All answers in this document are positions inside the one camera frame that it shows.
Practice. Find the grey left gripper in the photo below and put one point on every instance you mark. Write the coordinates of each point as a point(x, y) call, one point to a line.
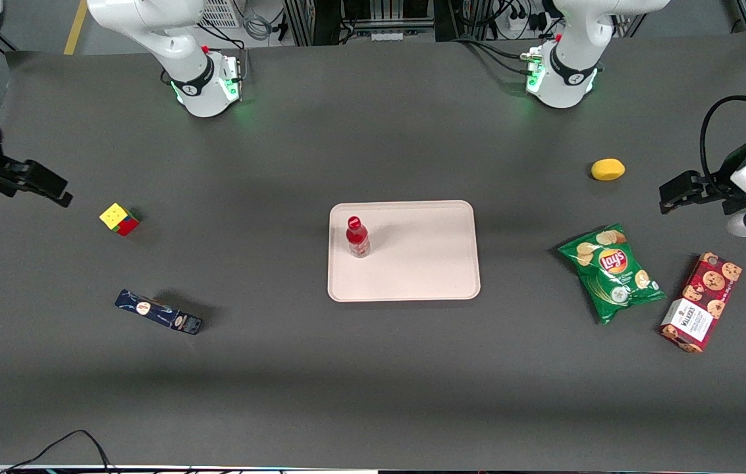
point(720, 182)

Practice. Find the red coke bottle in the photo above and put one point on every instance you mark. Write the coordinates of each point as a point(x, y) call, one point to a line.
point(358, 240)

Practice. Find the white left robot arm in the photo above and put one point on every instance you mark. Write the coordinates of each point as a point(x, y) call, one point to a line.
point(567, 79)

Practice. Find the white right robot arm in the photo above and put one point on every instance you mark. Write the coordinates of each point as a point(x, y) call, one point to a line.
point(168, 39)

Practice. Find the pale plastic tray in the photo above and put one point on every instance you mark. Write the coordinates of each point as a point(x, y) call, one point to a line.
point(425, 263)

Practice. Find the colourful puzzle cube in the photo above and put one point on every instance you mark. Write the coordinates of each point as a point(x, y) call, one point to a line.
point(116, 217)

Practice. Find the yellow lemon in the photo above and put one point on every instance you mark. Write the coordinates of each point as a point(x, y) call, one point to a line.
point(608, 170)

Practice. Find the red Walkers cookie box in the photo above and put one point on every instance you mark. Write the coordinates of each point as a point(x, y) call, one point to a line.
point(702, 303)

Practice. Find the green Lay's chips bag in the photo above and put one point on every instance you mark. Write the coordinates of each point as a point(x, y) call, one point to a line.
point(610, 270)

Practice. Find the dark blue snack box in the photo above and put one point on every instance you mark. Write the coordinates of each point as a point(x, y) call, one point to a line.
point(159, 312)

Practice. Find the white socket strip with plugs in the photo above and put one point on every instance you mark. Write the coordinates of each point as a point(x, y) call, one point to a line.
point(524, 20)

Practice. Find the white perforated box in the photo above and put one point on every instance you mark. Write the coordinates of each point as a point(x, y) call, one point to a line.
point(218, 13)

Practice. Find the black metal rack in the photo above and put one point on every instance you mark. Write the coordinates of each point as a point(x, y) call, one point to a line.
point(320, 20)

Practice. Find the white power strip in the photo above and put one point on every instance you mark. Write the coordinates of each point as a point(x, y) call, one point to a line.
point(387, 35)

